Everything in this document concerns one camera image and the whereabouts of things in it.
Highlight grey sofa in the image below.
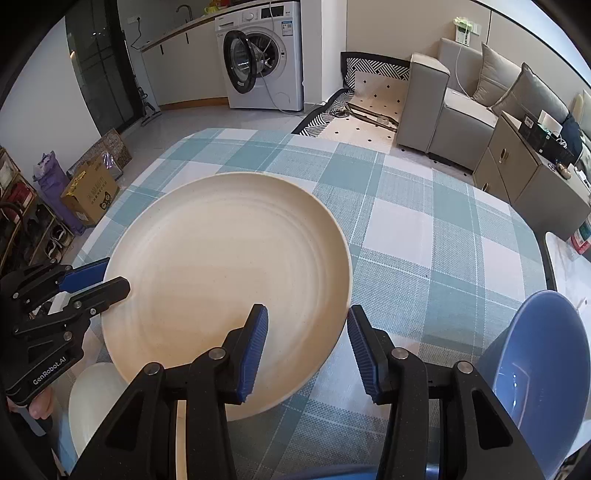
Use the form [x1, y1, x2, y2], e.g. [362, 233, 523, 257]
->
[396, 38, 591, 162]

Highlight purple bag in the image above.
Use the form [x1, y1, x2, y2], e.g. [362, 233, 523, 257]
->
[37, 152, 86, 236]

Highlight grey side cabinet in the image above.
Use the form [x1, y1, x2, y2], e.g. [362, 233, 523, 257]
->
[473, 112, 591, 241]

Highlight light grey pillow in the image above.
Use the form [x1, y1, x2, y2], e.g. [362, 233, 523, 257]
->
[472, 42, 522, 107]

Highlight dark grey pillow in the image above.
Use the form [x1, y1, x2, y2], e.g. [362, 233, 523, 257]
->
[492, 63, 571, 123]

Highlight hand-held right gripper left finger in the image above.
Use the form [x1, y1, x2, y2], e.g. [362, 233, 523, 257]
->
[69, 304, 269, 480]

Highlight marble side table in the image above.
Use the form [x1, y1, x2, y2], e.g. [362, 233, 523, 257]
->
[545, 231, 591, 324]

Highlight white washing machine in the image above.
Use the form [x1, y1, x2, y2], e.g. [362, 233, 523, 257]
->
[215, 1, 303, 112]

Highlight dark glass door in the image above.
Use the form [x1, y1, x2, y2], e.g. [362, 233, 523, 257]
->
[65, 0, 139, 139]

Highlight kitchen counter cabinet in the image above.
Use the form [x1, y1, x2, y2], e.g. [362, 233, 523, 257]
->
[141, 0, 232, 109]

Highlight navy clothes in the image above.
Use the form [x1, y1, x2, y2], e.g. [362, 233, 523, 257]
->
[561, 113, 585, 158]

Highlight black box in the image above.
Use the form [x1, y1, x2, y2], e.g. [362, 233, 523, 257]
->
[518, 113, 578, 158]

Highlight floor mop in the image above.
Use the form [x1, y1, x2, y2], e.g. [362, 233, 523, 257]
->
[133, 85, 161, 127]

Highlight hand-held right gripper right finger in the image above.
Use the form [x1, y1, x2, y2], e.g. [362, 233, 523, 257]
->
[347, 305, 546, 480]

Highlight green checked tablecloth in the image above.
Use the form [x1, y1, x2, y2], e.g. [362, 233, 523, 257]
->
[76, 127, 559, 480]

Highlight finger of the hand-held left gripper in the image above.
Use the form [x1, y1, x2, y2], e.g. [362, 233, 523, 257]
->
[13, 276, 131, 335]
[0, 257, 110, 305]

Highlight brown patterned box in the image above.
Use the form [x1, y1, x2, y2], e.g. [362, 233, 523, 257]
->
[74, 128, 134, 178]

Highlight person's left hand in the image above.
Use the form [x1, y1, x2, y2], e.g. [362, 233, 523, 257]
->
[7, 388, 55, 435]

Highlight wall socket with green plug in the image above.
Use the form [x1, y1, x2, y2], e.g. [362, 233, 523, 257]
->
[450, 16, 481, 44]

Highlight patterned folding mat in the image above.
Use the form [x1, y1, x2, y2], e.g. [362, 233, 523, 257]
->
[292, 52, 411, 144]

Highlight shoe rack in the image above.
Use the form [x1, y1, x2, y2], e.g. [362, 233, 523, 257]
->
[0, 148, 77, 278]

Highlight white paper roll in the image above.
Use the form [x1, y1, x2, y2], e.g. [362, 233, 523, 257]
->
[538, 111, 564, 134]

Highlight cream plate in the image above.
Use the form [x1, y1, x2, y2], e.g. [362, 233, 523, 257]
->
[68, 362, 188, 480]
[100, 172, 352, 422]

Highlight cardboard box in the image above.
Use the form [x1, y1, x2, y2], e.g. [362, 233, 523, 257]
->
[61, 159, 121, 227]

